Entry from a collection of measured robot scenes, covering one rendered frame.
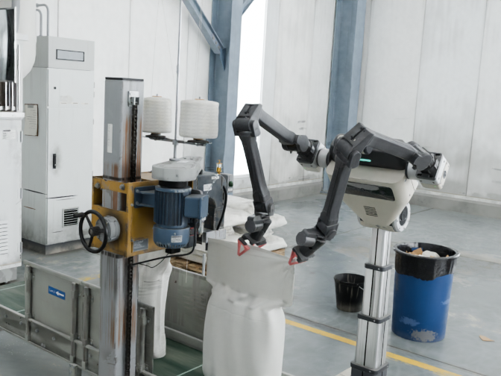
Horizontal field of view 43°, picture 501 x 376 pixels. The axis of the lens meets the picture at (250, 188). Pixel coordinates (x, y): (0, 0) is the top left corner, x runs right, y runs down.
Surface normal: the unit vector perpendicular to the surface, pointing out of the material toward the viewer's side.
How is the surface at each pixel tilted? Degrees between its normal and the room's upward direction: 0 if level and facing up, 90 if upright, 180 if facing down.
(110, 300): 90
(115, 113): 90
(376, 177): 40
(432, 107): 90
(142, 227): 90
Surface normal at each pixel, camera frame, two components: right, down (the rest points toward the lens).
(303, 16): 0.79, 0.14
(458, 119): -0.62, 0.08
